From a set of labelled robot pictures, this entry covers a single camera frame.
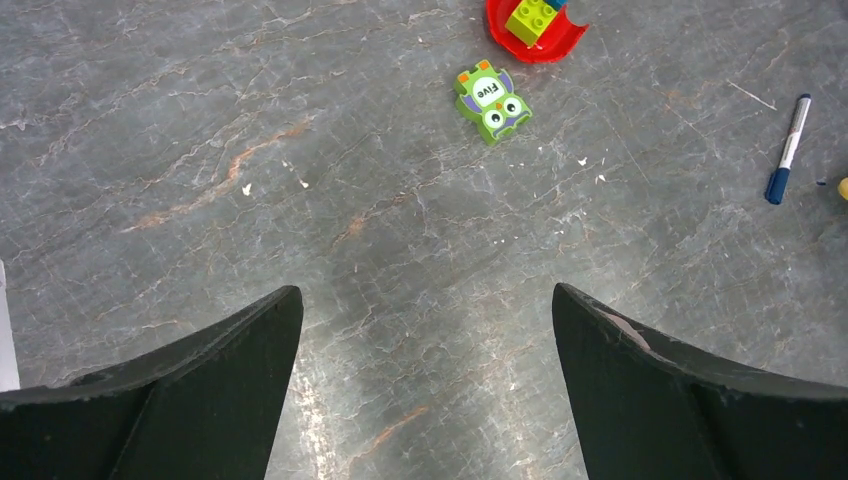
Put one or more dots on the lime green toy brick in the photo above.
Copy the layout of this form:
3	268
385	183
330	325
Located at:
529	20

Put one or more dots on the red toy boat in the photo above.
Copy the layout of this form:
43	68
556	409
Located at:
556	42

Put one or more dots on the blue toy brick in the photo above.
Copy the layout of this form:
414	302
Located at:
557	5

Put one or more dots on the blue whiteboard marker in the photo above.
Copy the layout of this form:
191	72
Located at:
779	179

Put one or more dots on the green owl toy block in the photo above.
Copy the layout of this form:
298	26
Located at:
486	96

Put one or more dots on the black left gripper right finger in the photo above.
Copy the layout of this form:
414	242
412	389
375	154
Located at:
649	406

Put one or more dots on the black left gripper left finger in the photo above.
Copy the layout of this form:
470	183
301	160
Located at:
206	406

